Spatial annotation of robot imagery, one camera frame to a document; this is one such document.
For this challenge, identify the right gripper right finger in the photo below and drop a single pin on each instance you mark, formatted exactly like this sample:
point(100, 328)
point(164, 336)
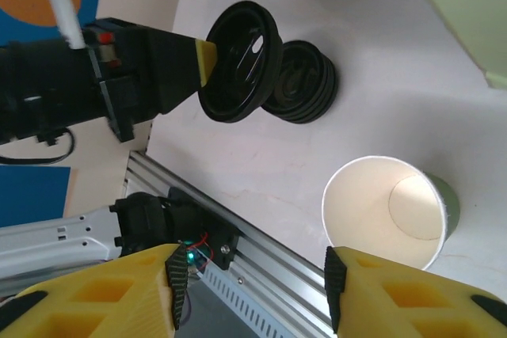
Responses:
point(364, 298)

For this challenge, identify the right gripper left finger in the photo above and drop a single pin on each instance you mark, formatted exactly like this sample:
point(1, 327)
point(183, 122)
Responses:
point(146, 302)

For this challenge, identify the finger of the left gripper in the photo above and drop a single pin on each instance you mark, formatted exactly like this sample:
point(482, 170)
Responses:
point(178, 73)

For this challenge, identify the green paper takeout bag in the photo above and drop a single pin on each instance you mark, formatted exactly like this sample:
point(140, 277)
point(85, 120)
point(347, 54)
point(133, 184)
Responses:
point(467, 5)

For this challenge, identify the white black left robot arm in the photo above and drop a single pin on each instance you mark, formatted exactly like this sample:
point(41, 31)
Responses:
point(59, 235)

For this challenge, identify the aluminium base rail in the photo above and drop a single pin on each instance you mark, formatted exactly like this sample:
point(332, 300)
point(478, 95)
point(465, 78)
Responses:
point(269, 247)

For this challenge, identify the black plastic cup lid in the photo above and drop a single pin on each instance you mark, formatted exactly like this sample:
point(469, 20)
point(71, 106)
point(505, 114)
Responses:
point(237, 77)

